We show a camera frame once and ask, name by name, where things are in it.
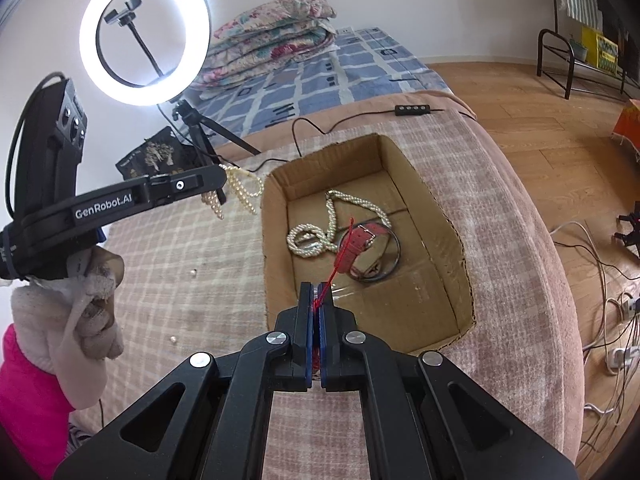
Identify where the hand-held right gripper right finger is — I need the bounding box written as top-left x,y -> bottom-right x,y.
316,294 -> 573,480

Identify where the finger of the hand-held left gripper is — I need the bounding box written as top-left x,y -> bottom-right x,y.
134,164 -> 229,207

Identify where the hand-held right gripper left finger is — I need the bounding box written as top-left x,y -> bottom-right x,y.
52,282 -> 317,480

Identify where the small bead pearl necklace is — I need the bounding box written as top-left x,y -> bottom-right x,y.
202,162 -> 265,222

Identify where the cardboard box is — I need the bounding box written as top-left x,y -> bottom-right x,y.
260,133 -> 476,358

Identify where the black bangle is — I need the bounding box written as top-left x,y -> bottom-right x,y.
336,220 -> 401,285

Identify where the red string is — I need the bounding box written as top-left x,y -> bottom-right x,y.
311,217 -> 357,311

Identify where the large bead pearl necklace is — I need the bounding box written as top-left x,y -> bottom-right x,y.
286,189 -> 392,259

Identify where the pink strap watch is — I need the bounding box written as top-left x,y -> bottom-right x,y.
337,224 -> 396,273

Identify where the person's left forearm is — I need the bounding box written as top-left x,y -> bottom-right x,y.
0,324 -> 81,480

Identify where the person's left hand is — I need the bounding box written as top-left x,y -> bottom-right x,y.
10,247 -> 126,406

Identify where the black printed snack bag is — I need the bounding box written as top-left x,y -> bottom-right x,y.
116,127 -> 211,181

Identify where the black tripod stand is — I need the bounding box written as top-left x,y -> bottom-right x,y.
170,99 -> 262,168

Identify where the pink plaid blanket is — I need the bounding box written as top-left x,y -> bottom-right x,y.
65,91 -> 586,480

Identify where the folded floral quilt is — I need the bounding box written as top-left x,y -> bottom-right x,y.
200,22 -> 337,86

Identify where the black phone holder clamp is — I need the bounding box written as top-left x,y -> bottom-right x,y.
102,0 -> 163,78

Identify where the blue patterned bed sheet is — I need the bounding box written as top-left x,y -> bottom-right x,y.
170,25 -> 453,131

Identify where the white power strip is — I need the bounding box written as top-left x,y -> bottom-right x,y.
606,346 -> 640,368

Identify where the small black floor tripod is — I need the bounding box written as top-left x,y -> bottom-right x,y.
615,212 -> 640,246

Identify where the orange cloth covered table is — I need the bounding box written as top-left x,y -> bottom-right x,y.
611,100 -> 640,153

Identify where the black clothes rack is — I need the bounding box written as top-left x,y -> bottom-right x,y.
537,0 -> 640,100

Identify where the yellow box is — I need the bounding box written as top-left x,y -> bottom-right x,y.
581,26 -> 621,72

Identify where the white ring light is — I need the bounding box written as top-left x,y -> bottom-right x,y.
79,0 -> 211,107

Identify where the tangle of floor cables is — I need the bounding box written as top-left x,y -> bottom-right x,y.
550,220 -> 640,466

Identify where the black cable with inline remote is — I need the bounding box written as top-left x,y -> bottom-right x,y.
220,104 -> 446,173

